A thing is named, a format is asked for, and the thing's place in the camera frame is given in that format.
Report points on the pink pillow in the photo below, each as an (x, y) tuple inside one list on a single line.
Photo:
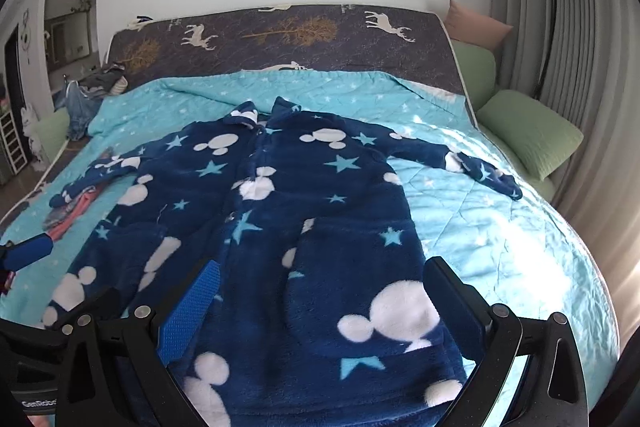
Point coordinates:
[(468, 26)]

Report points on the grey curtain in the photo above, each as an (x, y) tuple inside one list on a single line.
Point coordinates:
[(592, 81)]

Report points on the green pillow near headboard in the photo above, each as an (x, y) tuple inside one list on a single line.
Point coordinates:
[(478, 70)]

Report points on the folded floral pink garment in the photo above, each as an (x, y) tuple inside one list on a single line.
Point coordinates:
[(60, 220)]

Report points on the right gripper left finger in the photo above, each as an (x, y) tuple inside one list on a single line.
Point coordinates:
[(73, 371)]

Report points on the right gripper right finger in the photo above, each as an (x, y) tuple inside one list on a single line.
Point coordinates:
[(551, 390)]

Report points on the navy star fleece robe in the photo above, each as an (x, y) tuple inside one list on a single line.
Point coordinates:
[(321, 317)]

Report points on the blue denim clothes pile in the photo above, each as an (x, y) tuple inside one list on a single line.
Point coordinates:
[(82, 98)]

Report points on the green cushion left side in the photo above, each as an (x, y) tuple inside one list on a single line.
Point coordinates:
[(52, 133)]

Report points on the green pillow front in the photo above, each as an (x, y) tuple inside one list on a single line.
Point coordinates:
[(542, 139)]

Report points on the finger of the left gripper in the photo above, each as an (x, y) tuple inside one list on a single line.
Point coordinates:
[(18, 256)]

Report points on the white ladder shelf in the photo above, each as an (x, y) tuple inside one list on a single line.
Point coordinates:
[(11, 144)]

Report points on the turquoise star quilt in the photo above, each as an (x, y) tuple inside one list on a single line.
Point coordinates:
[(523, 253)]

